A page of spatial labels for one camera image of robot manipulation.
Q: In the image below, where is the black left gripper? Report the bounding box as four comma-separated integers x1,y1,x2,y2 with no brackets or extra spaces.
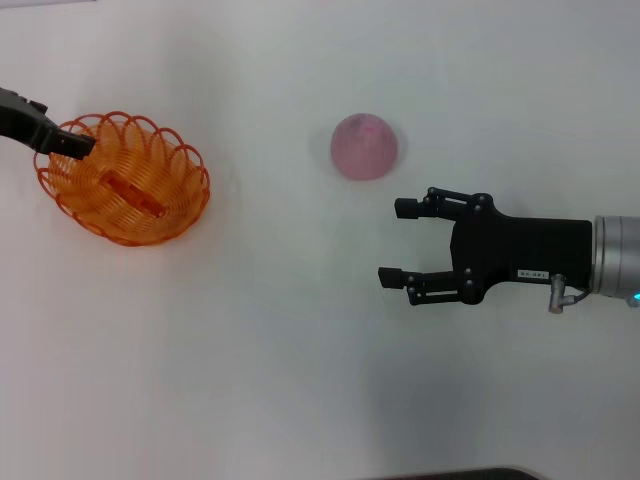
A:
0,87,96,161

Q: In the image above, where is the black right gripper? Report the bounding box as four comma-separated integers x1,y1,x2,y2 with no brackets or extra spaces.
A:
377,187,594,307

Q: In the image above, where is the silver angled cable plug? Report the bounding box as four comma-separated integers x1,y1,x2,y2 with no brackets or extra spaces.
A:
547,273,589,315

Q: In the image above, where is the dark rounded robot base edge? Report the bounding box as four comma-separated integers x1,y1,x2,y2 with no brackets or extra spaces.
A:
384,466,542,480

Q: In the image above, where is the orange woven plastic basket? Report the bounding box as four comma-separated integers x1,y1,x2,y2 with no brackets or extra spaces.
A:
33,110,211,249

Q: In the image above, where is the pink peach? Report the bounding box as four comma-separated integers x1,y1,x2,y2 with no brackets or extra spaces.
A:
329,113,400,181

